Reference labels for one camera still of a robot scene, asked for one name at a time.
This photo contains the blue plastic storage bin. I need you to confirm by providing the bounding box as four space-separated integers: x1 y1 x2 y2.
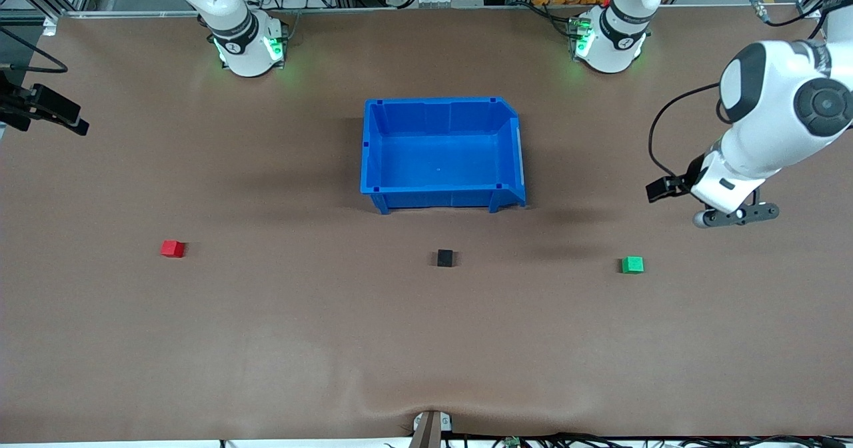
360 97 527 215

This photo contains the brown table mat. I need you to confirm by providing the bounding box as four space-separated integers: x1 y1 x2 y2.
0 5 853 443

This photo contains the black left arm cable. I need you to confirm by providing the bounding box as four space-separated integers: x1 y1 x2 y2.
648 0 832 182

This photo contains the metal clamp bracket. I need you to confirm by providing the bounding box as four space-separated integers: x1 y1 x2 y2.
408 409 454 448

